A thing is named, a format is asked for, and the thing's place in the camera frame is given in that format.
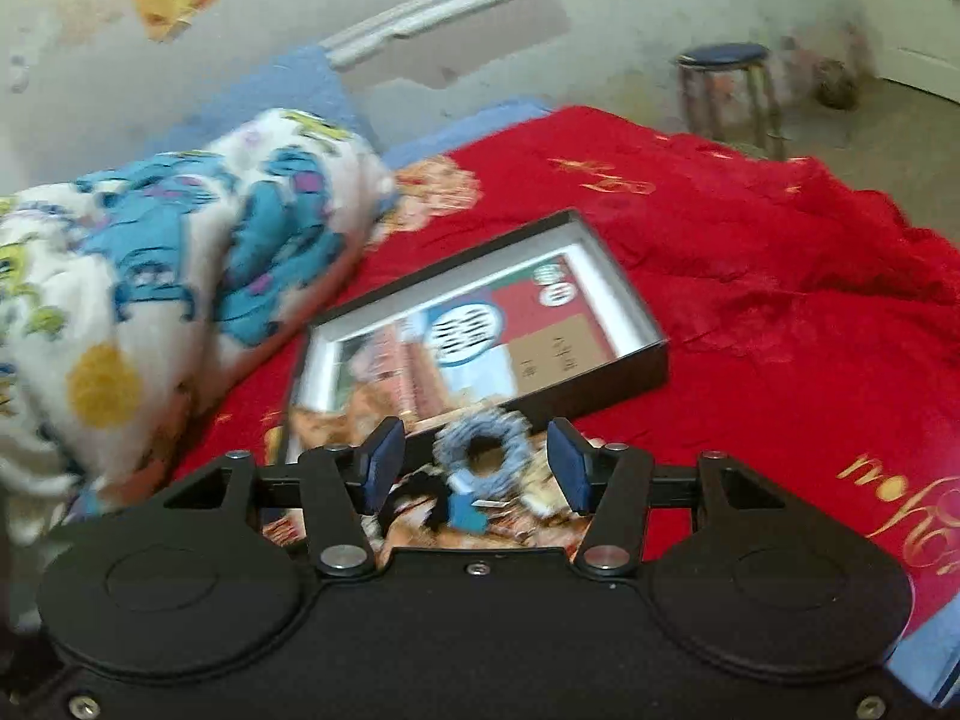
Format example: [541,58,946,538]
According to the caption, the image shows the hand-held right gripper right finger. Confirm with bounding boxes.
[546,416,790,578]

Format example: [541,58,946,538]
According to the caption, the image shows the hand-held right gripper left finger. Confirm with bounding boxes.
[154,416,410,578]

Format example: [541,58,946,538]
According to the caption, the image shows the blue knitted scrunchie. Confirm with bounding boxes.
[433,409,536,500]

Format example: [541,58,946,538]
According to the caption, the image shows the black cardboard box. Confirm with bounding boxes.
[281,208,670,482]

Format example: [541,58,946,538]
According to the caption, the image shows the small blue tag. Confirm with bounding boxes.
[448,495,485,535]

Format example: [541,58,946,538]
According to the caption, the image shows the red and beige textbook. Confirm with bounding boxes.
[330,251,620,430]

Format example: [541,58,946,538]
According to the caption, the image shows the red embroidered bedspread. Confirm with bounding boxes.
[169,101,960,707]

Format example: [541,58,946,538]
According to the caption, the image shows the cartoon monster printed blanket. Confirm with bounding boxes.
[0,108,400,550]

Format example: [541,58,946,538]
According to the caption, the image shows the round metal stool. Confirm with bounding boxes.
[675,42,790,160]

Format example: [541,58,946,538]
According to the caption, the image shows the brown ball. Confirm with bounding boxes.
[813,60,860,110]

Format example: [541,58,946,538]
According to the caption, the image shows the white door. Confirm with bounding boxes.
[862,0,960,103]

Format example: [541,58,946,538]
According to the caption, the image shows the black hair tie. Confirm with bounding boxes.
[377,469,452,541]

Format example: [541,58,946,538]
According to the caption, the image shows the white wall pipe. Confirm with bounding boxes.
[321,0,857,70]

